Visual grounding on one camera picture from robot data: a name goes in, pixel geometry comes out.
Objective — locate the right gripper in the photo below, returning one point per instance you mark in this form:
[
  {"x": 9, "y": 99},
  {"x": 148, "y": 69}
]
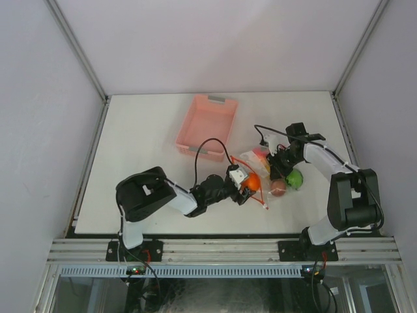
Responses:
[{"x": 277, "y": 171}]

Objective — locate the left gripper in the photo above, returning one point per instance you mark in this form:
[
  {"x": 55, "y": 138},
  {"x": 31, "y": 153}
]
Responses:
[{"x": 242, "y": 197}]

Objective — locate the fake orange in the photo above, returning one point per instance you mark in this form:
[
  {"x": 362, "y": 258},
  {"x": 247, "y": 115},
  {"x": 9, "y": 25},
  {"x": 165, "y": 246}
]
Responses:
[{"x": 252, "y": 182}]

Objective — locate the clear zip top bag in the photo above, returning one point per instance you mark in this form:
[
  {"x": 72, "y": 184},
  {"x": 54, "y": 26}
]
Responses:
[{"x": 252, "y": 163}]

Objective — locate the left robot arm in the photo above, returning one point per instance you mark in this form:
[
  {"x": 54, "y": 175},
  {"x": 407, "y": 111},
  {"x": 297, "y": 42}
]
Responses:
[{"x": 141, "y": 195}]

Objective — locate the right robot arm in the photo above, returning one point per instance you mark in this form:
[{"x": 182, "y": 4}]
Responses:
[{"x": 353, "y": 201}]

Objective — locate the fake green fruit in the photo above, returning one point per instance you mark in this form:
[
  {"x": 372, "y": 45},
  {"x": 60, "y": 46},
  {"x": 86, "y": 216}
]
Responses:
[{"x": 295, "y": 179}]

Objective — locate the fake red fruit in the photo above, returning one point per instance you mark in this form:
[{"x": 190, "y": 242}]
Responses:
[{"x": 261, "y": 151}]

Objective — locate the fake brown pink fruit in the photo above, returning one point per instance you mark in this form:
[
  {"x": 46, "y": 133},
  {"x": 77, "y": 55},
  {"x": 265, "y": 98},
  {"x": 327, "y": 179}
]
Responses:
[{"x": 278, "y": 187}]

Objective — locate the pink plastic basket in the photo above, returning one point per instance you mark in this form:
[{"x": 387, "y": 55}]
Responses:
[{"x": 207, "y": 117}]

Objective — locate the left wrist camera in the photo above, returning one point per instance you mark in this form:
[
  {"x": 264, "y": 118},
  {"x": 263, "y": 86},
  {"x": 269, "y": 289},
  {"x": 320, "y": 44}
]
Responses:
[{"x": 238, "y": 175}]

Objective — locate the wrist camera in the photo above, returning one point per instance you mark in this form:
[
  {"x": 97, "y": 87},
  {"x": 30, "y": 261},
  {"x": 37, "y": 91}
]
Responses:
[
  {"x": 238, "y": 175},
  {"x": 271, "y": 142}
]

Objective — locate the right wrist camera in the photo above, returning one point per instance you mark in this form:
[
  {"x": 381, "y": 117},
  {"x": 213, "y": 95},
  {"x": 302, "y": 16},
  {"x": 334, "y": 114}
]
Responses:
[{"x": 271, "y": 142}]

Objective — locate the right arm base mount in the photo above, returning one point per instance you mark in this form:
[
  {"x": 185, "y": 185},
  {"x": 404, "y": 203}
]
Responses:
[{"x": 296, "y": 251}]

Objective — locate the right aluminium corner post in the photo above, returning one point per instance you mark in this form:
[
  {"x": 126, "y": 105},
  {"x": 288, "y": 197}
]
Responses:
[{"x": 361, "y": 45}]

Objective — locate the aluminium corner post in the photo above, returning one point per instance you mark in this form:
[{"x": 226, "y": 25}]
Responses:
[
  {"x": 361, "y": 45},
  {"x": 70, "y": 36}
]

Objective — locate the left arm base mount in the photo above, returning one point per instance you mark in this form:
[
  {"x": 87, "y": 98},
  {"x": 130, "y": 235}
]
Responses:
[{"x": 148, "y": 251}]

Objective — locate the aluminium front rail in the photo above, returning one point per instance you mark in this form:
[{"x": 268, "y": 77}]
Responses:
[{"x": 350, "y": 251}]

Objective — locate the slotted cable duct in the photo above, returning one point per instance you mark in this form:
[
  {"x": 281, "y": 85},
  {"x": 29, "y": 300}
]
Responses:
[{"x": 183, "y": 271}]

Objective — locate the left aluminium corner post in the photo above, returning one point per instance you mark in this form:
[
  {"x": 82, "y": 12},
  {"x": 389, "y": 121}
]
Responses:
[{"x": 70, "y": 36}]

